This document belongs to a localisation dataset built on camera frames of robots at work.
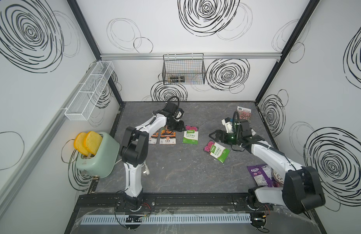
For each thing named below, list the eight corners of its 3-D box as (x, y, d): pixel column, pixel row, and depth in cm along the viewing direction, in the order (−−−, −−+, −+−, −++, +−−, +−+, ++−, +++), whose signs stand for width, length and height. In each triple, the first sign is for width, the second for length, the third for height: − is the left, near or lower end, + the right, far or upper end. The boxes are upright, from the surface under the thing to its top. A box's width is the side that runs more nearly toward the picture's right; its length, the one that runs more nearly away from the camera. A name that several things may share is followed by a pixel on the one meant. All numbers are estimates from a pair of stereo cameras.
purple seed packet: (253, 186, 81) (255, 185, 78) (247, 166, 89) (249, 164, 86) (275, 186, 81) (279, 185, 78) (268, 166, 89) (270, 164, 86)
